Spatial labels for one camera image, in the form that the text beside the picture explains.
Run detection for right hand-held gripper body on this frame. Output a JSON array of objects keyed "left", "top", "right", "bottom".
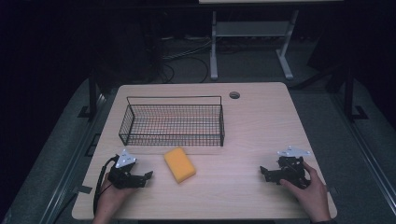
[{"left": 276, "top": 146, "right": 312, "bottom": 190}]

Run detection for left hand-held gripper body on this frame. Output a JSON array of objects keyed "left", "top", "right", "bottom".
[{"left": 106, "top": 148, "right": 140, "bottom": 189}]

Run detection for person's left hand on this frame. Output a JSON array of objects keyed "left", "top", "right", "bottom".
[{"left": 92, "top": 173, "right": 138, "bottom": 224}]

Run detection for person's right hand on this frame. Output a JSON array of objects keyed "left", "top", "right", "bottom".
[{"left": 279, "top": 161, "right": 332, "bottom": 223}]

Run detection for yellow sponge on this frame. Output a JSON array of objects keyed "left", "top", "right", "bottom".
[{"left": 163, "top": 147, "right": 197, "bottom": 185}]

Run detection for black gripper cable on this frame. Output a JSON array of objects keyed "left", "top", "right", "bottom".
[{"left": 92, "top": 155, "right": 120, "bottom": 217}]

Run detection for black wire basket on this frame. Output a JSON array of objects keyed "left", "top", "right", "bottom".
[{"left": 118, "top": 95, "right": 226, "bottom": 147}]

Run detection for metal floor rail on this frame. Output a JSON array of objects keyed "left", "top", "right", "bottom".
[
  {"left": 38, "top": 92, "right": 108, "bottom": 224},
  {"left": 331, "top": 92, "right": 396, "bottom": 208}
]

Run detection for black metal stand post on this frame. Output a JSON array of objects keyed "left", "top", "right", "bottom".
[
  {"left": 342, "top": 66, "right": 369, "bottom": 123},
  {"left": 78, "top": 69, "right": 102, "bottom": 119}
]

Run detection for black floor cables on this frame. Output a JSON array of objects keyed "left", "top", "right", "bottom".
[{"left": 155, "top": 35, "right": 216, "bottom": 84}]

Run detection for white metal stand frame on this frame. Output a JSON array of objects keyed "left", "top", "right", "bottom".
[{"left": 209, "top": 8, "right": 300, "bottom": 81}]

